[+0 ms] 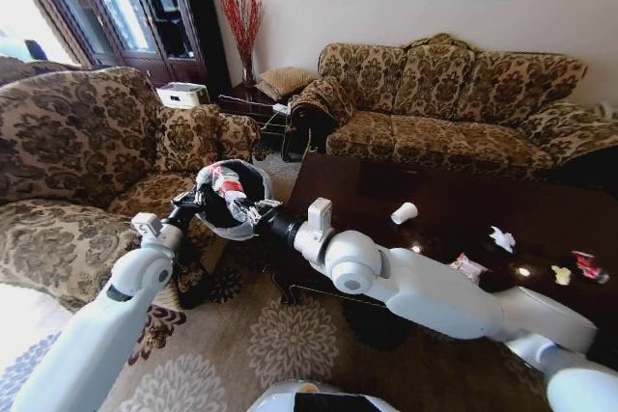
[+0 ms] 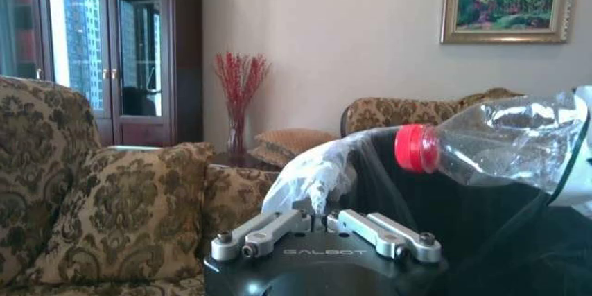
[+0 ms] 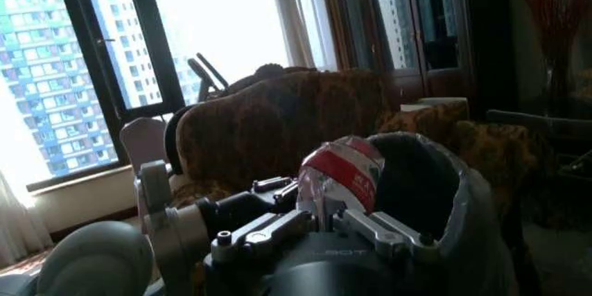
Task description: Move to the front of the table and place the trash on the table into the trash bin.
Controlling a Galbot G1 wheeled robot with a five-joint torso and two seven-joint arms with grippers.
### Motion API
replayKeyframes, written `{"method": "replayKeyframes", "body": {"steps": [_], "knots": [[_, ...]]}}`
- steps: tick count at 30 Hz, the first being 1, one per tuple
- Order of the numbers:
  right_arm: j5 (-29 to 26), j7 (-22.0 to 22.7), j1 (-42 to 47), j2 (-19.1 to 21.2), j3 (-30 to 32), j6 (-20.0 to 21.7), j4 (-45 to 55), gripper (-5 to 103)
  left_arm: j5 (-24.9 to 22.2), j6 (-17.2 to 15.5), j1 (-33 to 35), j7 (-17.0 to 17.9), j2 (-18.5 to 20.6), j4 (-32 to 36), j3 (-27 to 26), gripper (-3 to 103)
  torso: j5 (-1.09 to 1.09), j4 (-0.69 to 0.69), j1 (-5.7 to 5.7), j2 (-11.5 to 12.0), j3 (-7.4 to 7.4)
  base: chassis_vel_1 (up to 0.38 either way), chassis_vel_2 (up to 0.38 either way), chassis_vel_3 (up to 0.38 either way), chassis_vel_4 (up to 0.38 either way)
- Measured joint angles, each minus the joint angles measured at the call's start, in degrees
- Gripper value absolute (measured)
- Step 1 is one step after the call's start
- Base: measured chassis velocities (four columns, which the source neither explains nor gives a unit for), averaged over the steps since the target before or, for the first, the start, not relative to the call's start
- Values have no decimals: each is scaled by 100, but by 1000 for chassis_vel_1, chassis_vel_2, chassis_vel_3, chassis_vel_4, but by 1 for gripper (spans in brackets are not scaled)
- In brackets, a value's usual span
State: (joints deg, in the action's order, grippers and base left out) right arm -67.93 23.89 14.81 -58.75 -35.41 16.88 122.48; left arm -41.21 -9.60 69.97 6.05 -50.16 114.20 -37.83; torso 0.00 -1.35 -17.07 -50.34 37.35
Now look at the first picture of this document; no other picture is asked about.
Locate clear plastic bin liner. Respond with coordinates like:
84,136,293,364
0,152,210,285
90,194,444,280
211,159,284,243

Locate red white crumpled wrapper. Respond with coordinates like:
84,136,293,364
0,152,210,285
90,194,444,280
199,164,250,205

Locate floral square cushion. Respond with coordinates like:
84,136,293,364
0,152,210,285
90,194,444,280
156,103,223,173

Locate dark wooden side table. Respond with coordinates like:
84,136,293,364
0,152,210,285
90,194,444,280
216,83,294,155

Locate white box appliance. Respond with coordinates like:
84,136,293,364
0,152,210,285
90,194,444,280
154,82,210,108

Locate patterned beige floor rug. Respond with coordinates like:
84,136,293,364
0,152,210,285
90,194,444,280
0,151,556,412

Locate white paper cup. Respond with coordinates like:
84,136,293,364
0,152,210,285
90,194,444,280
389,201,418,226

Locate floral brown armchair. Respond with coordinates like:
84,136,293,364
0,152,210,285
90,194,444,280
0,67,265,315

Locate gold quilted cushion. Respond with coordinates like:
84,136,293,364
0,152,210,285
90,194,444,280
254,67,320,99

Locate red branches in vase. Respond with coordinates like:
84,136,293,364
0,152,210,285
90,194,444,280
220,0,265,89

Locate white robot front shell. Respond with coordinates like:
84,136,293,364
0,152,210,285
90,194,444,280
245,379,382,412

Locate dark wooden coffee table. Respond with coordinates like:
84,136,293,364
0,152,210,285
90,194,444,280
269,153,618,350

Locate dark wooden glass cabinet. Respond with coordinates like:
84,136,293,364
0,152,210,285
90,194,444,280
4,0,233,95

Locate pink white snack wrapper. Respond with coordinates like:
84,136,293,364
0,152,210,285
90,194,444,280
446,252,490,286

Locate floral brown three-seat sofa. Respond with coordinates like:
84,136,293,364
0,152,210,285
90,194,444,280
288,33,618,182

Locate floral brown sofa back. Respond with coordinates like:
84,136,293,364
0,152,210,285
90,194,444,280
0,55,83,88

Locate crumpled white tissue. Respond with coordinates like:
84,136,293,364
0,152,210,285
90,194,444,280
488,226,517,254

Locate red crushed packet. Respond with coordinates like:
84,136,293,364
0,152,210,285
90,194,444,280
571,250,610,286

